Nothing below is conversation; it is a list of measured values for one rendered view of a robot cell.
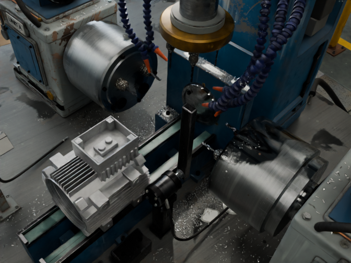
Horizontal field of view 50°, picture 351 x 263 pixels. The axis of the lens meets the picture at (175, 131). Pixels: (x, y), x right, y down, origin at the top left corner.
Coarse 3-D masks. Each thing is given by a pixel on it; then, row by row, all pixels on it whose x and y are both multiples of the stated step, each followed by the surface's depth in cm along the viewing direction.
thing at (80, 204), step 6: (138, 156) 93; (138, 162) 93; (144, 162) 94; (48, 168) 90; (48, 174) 89; (78, 198) 85; (78, 204) 84; (84, 204) 85; (78, 210) 85; (84, 234) 95; (90, 234) 94
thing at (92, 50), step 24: (96, 24) 118; (72, 48) 116; (96, 48) 112; (120, 48) 110; (72, 72) 118; (96, 72) 111; (120, 72) 113; (144, 72) 119; (96, 96) 114; (120, 96) 120
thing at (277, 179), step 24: (264, 120) 95; (240, 144) 89; (264, 144) 88; (288, 144) 88; (216, 168) 91; (240, 168) 88; (264, 168) 86; (288, 168) 84; (312, 168) 85; (216, 192) 95; (240, 192) 88; (264, 192) 85; (288, 192) 84; (240, 216) 94; (264, 216) 86; (288, 216) 91
